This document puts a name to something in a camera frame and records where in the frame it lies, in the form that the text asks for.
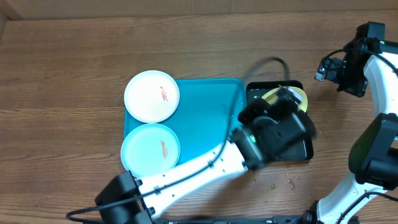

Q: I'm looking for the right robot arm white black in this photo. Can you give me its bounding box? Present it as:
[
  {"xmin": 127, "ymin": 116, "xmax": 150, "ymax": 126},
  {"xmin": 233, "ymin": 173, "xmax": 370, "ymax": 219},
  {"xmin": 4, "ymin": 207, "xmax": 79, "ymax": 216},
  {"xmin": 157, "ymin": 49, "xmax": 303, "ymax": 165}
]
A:
[{"xmin": 294, "ymin": 37, "xmax": 397, "ymax": 223}]

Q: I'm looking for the yellow-green plate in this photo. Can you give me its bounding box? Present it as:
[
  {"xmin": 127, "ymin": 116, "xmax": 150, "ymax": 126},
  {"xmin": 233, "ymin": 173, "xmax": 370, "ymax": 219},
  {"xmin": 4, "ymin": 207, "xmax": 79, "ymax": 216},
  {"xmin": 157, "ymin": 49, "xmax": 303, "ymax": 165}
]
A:
[{"xmin": 261, "ymin": 86, "xmax": 308, "ymax": 113}]

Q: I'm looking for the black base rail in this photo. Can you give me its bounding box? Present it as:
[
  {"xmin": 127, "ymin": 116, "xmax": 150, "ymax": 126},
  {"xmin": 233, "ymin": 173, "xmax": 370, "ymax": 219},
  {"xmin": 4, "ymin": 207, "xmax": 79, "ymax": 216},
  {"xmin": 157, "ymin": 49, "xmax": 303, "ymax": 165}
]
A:
[{"xmin": 153, "ymin": 215, "xmax": 308, "ymax": 224}]

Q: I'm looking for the teal plastic tray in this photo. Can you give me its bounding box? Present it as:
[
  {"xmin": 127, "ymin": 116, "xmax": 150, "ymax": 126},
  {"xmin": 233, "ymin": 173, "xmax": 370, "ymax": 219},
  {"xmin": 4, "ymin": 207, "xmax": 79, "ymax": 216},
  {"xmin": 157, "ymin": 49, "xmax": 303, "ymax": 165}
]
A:
[{"xmin": 123, "ymin": 77, "xmax": 248, "ymax": 166}]

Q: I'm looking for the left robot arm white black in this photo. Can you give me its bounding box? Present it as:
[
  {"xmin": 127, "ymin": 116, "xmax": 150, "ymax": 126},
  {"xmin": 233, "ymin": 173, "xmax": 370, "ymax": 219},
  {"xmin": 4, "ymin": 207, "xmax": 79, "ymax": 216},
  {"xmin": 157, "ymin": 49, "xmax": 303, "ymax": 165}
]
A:
[{"xmin": 95, "ymin": 86, "xmax": 315, "ymax": 223}]

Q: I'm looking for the light blue plate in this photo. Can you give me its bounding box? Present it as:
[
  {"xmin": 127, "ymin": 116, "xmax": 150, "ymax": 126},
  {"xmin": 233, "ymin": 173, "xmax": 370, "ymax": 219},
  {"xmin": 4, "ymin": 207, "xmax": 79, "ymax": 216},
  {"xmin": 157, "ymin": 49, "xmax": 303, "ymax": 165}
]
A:
[{"xmin": 121, "ymin": 123, "xmax": 180, "ymax": 177}]

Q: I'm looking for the white plate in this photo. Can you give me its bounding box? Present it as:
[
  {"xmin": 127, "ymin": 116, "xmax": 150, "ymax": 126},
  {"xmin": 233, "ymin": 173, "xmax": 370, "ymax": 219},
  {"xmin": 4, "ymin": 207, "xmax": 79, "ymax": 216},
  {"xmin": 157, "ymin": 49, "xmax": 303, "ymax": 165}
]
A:
[{"xmin": 124, "ymin": 70, "xmax": 180, "ymax": 123}]

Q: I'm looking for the black plastic tray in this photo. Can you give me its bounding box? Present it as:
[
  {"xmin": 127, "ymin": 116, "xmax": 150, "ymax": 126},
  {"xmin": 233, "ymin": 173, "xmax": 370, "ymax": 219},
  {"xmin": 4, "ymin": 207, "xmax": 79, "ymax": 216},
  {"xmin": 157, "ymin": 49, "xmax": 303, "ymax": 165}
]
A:
[{"xmin": 246, "ymin": 80, "xmax": 313, "ymax": 161}]

